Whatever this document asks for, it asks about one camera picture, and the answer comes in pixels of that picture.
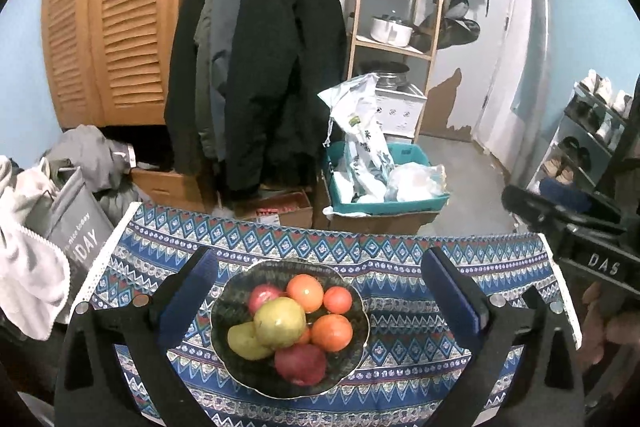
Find orange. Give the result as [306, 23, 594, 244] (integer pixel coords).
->
[286, 274, 325, 313]
[311, 314, 354, 353]

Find grey hanging bag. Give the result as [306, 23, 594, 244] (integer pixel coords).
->
[442, 0, 471, 20]

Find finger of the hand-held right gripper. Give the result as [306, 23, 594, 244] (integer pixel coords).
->
[501, 184, 626, 240]

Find black hooded coat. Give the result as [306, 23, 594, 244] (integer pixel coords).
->
[165, 0, 348, 192]

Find wooden shelf rack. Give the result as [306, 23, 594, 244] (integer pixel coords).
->
[345, 0, 446, 145]

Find white towel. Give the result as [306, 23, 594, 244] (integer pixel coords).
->
[0, 157, 71, 340]

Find group of shoes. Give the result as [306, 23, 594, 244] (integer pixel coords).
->
[540, 69, 633, 188]

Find small reddish tangerine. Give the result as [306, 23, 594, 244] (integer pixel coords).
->
[323, 286, 353, 314]

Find white door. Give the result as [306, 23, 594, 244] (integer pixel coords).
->
[472, 0, 531, 158]

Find printed white bag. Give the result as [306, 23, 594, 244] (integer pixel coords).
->
[318, 73, 396, 202]

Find grey tote bag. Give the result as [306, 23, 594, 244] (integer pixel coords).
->
[45, 164, 116, 268]

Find round metal tins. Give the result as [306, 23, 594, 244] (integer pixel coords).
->
[359, 62, 410, 90]

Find wooden louvered wardrobe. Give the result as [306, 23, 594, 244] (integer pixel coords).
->
[40, 0, 211, 128]

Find blue patterned tablecloth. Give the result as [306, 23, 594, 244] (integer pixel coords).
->
[70, 202, 583, 427]

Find flat red cardboard box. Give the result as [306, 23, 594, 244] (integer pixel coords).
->
[235, 191, 313, 225]

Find person's right hand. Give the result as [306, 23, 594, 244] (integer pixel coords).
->
[582, 283, 640, 349]

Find dark hanging bag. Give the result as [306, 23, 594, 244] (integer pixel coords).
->
[417, 14, 481, 50]

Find clear plastic bag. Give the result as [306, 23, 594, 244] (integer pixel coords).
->
[385, 162, 446, 202]

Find white cooking pot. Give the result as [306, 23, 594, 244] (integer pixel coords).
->
[370, 14, 416, 48]

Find grey shoe rack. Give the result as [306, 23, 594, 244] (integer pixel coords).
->
[530, 69, 633, 208]

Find green-yellow pear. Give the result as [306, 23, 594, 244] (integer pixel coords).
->
[227, 322, 273, 361]

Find grey jacket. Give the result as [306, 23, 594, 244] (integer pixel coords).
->
[195, 0, 248, 160]

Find white lattice basket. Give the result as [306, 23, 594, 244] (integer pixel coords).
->
[375, 83, 428, 140]

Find grey clothes pile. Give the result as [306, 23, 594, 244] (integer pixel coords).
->
[42, 124, 146, 220]

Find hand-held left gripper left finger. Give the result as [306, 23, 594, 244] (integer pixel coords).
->
[54, 247, 221, 427]

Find light wooden box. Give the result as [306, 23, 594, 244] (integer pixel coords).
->
[131, 167, 206, 212]

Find yellow-green apple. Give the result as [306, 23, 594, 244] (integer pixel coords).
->
[253, 297, 307, 348]

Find dark glass plate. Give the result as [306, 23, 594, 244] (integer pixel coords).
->
[210, 257, 370, 400]

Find red apple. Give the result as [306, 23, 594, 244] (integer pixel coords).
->
[274, 343, 327, 386]
[249, 284, 283, 314]

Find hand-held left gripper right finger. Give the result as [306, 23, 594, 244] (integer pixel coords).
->
[421, 247, 586, 427]

